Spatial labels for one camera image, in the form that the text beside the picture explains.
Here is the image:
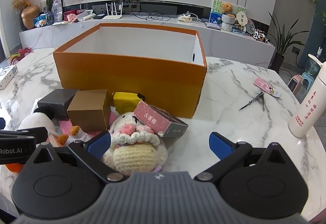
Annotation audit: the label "yellow tape measure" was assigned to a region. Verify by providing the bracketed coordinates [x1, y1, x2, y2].
[113, 92, 145, 115]

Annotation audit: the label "golden vase with dried flowers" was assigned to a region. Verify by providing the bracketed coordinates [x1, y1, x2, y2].
[11, 0, 41, 30]

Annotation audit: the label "brown teddy bear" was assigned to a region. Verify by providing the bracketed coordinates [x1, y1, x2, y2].
[221, 3, 233, 15]

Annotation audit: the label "potted plant right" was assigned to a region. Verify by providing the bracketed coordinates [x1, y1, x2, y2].
[268, 13, 309, 73]

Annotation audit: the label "black cables bundle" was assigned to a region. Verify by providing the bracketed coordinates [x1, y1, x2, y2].
[132, 9, 179, 22]

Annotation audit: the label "sailor dog plush toy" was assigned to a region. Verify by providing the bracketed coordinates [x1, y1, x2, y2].
[58, 126, 91, 146]

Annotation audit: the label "white plush penguin toy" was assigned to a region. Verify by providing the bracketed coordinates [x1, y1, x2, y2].
[1, 107, 57, 173]

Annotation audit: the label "white marble tv cabinet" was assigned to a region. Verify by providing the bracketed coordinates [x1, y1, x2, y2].
[20, 17, 275, 68]

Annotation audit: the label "gold cardboard box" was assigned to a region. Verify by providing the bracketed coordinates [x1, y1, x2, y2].
[67, 89, 110, 132]

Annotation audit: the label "pink keychain card package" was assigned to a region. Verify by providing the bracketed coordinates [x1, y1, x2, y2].
[254, 77, 280, 98]

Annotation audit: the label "pink illustrated card box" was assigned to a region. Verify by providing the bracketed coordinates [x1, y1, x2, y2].
[134, 101, 188, 137]

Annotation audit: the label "white woven baskets stack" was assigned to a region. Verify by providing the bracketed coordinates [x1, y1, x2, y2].
[221, 14, 236, 32]

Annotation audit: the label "white wifi router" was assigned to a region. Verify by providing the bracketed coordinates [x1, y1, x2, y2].
[103, 2, 123, 20]

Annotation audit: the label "dark grey gift box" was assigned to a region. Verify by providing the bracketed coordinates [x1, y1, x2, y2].
[35, 89, 77, 121]

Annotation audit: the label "white thermos bottle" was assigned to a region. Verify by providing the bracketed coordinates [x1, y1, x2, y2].
[288, 54, 326, 138]

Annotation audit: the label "white power strip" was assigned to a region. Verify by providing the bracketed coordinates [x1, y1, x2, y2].
[176, 12, 201, 23]

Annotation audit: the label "large orange cardboard box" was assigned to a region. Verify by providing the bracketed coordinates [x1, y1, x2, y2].
[52, 22, 208, 119]

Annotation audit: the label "painted flower picture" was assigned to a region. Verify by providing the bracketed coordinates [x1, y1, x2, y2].
[209, 0, 247, 25]

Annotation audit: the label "metal scissors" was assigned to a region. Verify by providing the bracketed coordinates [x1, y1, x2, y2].
[239, 92, 264, 111]

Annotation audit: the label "cow figurine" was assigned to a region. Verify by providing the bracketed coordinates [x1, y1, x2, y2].
[253, 29, 270, 43]

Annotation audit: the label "cream crochet sheep doll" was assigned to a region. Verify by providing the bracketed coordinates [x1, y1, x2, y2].
[102, 112, 167, 176]

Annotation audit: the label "round paper fan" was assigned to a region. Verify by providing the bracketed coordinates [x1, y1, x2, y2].
[237, 11, 248, 31]

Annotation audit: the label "pink leather card wallet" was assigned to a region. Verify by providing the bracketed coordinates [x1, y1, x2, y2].
[58, 112, 117, 137]

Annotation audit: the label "red feather decoration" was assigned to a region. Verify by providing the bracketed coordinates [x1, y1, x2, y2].
[8, 47, 33, 65]

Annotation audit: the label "pink small heater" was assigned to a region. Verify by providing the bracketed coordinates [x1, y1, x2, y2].
[287, 74, 303, 95]

